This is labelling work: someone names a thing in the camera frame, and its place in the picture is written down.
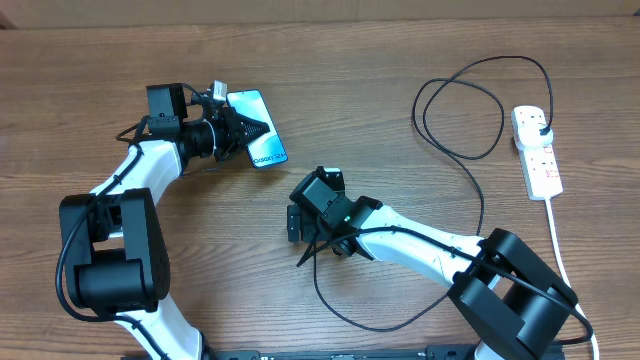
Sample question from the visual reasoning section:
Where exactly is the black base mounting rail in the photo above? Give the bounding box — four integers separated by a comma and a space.
119, 343, 481, 360

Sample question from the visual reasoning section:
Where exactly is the white power strip cord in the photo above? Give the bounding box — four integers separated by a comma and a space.
543, 197, 601, 360

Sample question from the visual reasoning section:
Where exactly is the white power strip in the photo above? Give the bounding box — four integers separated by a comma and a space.
511, 105, 563, 201

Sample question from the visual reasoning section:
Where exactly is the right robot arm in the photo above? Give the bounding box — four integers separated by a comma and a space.
287, 167, 584, 359

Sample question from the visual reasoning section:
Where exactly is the black USB charging cable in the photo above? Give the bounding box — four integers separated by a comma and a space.
312, 55, 555, 333

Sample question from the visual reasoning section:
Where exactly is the white charger plug adapter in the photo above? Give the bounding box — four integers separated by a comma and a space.
514, 122, 554, 151

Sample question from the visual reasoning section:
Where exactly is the blue-screen Samsung smartphone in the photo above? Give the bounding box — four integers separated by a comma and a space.
226, 89, 288, 169

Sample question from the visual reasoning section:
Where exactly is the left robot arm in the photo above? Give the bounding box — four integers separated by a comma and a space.
55, 81, 277, 359

